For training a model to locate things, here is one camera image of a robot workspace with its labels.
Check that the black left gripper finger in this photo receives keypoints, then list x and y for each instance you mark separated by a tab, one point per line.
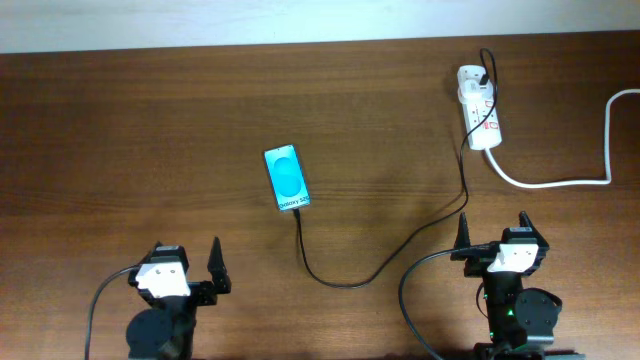
215	265
153	249

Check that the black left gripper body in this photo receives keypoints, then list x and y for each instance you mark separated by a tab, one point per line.
202	294

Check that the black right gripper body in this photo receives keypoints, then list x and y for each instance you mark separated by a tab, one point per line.
479	262

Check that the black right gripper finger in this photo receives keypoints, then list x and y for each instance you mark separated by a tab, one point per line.
524	220
462	245

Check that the blue Galaxy S25 smartphone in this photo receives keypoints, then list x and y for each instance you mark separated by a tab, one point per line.
287	178

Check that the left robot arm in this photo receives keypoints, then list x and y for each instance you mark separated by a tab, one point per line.
166	329

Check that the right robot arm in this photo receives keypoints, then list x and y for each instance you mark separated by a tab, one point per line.
521	320

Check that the white USB charger adapter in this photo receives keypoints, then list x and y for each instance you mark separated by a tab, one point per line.
472	91

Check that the white power strip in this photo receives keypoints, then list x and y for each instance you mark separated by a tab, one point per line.
481	121

